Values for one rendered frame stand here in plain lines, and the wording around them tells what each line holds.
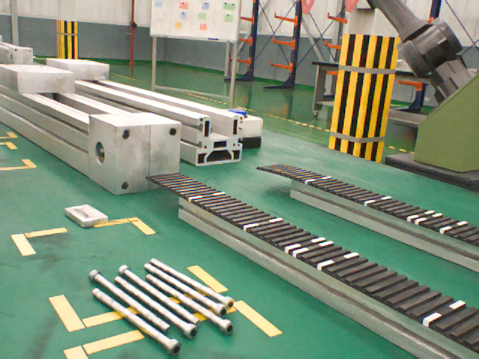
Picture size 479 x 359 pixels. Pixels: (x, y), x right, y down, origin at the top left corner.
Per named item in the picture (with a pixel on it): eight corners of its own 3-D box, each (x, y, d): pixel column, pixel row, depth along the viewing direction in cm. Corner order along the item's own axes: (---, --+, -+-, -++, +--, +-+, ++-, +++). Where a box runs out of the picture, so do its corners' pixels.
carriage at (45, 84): (75, 106, 102) (74, 72, 100) (19, 107, 95) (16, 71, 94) (48, 96, 114) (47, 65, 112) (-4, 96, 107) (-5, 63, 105)
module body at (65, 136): (148, 171, 80) (150, 119, 77) (88, 178, 74) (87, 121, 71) (7, 101, 139) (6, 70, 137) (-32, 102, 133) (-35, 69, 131)
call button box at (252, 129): (260, 147, 105) (263, 117, 103) (224, 150, 99) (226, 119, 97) (237, 140, 111) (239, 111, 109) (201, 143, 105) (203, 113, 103)
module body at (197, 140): (240, 161, 91) (244, 114, 89) (195, 166, 85) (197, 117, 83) (75, 100, 151) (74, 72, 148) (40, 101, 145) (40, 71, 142)
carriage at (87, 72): (109, 90, 132) (109, 64, 130) (68, 90, 126) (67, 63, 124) (85, 84, 144) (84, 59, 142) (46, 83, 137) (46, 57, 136)
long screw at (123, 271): (117, 276, 45) (117, 266, 45) (127, 273, 46) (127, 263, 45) (192, 331, 38) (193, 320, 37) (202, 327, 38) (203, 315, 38)
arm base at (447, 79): (501, 83, 100) (451, 120, 108) (477, 53, 103) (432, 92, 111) (482, 79, 94) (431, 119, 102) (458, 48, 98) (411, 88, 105)
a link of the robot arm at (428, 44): (463, 71, 105) (440, 86, 107) (437, 36, 109) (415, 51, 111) (459, 54, 97) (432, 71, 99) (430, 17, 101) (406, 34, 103)
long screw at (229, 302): (234, 308, 41) (235, 297, 41) (226, 312, 40) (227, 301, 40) (156, 265, 48) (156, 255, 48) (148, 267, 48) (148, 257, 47)
